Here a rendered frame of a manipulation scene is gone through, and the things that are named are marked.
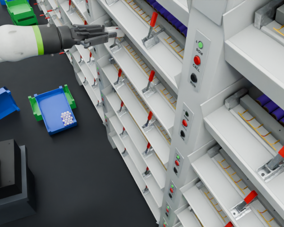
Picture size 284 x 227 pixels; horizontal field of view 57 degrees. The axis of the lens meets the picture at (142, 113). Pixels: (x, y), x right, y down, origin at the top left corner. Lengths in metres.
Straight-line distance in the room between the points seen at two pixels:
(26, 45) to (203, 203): 0.72
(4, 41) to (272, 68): 0.71
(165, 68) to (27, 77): 1.91
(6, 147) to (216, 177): 1.09
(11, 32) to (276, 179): 0.77
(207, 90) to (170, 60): 0.19
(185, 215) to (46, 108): 1.34
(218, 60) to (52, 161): 1.51
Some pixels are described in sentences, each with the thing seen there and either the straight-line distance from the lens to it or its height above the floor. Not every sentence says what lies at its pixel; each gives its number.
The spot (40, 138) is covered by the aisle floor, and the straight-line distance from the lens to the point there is 1.97.
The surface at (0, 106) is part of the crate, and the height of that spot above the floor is 0.06.
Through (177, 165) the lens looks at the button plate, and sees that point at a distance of 0.81.
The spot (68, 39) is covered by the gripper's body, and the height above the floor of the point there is 1.01.
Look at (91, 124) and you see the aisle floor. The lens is 1.94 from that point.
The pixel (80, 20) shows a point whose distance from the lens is 1.62.
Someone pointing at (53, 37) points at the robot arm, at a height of 1.03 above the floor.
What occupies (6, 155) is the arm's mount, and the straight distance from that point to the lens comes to 1.47.
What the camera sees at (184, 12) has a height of 1.25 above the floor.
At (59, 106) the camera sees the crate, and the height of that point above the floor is 0.07.
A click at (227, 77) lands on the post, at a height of 1.17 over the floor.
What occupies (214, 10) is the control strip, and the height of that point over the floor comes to 1.30.
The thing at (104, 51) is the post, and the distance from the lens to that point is 1.23.
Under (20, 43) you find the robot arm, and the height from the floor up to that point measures 1.05.
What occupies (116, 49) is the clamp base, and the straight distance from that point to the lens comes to 1.03.
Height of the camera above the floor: 1.50
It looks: 49 degrees down
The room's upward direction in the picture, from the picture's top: straight up
